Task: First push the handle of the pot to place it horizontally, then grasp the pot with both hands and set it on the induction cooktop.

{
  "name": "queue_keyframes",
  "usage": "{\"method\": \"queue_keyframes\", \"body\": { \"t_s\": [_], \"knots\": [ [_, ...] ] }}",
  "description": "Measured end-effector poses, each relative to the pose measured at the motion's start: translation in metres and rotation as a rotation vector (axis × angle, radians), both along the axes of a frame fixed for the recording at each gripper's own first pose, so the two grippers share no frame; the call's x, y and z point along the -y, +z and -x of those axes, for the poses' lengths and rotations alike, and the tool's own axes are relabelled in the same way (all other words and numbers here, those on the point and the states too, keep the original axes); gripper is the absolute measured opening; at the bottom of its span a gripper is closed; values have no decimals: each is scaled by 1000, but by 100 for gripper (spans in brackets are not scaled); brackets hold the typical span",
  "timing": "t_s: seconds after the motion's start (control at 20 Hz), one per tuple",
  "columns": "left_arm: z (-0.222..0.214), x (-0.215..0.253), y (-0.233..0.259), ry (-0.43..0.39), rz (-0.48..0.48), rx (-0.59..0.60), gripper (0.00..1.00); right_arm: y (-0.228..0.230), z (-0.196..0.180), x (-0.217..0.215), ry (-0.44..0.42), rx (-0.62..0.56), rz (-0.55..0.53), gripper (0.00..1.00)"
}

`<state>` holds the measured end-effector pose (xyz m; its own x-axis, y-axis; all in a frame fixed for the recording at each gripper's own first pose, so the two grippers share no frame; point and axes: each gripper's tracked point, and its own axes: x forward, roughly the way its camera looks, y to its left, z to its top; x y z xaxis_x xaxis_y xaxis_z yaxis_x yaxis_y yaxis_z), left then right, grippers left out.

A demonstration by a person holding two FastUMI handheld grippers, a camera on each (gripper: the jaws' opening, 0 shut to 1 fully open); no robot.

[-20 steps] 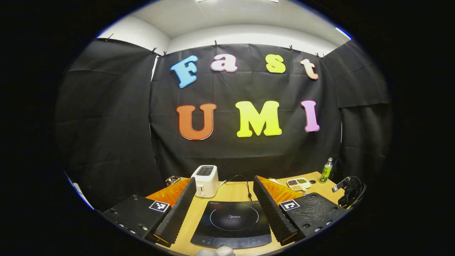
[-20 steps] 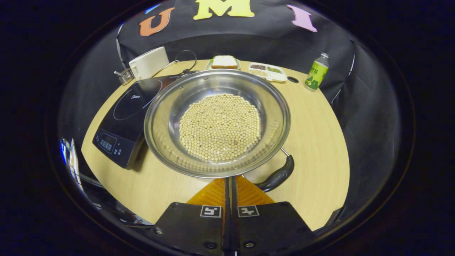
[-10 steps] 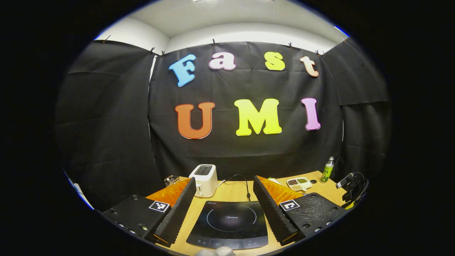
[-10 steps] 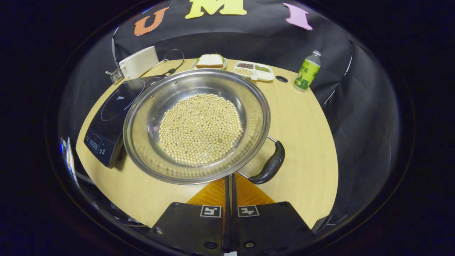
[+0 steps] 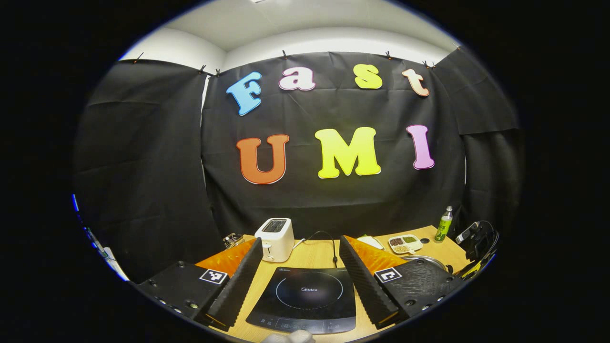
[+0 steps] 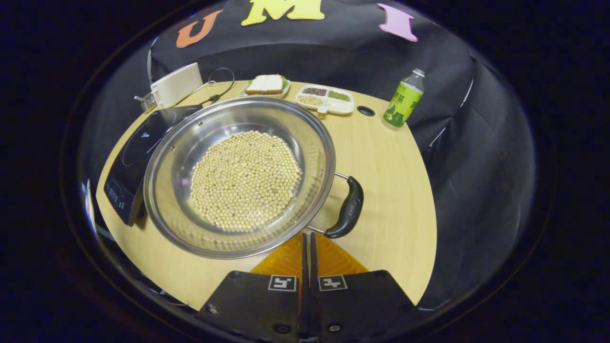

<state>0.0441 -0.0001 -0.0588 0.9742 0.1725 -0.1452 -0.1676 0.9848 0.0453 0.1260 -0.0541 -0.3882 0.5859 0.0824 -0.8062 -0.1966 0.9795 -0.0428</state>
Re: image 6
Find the pile of soybeans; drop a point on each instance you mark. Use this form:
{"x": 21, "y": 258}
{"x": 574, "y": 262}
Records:
{"x": 245, "y": 181}

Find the pale rectangular plate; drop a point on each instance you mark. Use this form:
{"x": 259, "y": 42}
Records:
{"x": 265, "y": 96}

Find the sandwich with lettuce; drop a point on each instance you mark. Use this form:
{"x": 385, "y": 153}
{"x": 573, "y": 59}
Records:
{"x": 264, "y": 84}

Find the pile of green beans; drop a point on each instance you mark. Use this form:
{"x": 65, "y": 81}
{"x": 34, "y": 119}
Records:
{"x": 339, "y": 95}

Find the stainless steel pot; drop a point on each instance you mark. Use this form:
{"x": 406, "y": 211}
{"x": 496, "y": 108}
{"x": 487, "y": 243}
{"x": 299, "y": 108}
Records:
{"x": 286, "y": 128}

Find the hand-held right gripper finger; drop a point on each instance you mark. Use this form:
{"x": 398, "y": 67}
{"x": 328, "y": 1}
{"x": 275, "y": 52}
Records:
{"x": 313, "y": 295}
{"x": 303, "y": 295}

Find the white divided tray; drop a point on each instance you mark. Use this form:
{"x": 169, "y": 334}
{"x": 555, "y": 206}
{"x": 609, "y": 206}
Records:
{"x": 339, "y": 107}

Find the pile of pale beans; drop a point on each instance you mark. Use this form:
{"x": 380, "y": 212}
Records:
{"x": 310, "y": 100}

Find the white toaster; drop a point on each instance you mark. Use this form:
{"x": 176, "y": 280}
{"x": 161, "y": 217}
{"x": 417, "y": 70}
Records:
{"x": 176, "y": 85}

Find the pile of dark beans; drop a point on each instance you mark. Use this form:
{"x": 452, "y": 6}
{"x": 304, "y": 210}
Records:
{"x": 314, "y": 91}

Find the green label drink bottle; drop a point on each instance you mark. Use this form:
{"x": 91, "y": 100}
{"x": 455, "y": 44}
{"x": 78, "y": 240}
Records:
{"x": 402, "y": 102}

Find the black induction cooktop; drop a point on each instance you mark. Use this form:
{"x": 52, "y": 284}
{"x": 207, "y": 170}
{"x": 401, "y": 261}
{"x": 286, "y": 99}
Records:
{"x": 138, "y": 147}

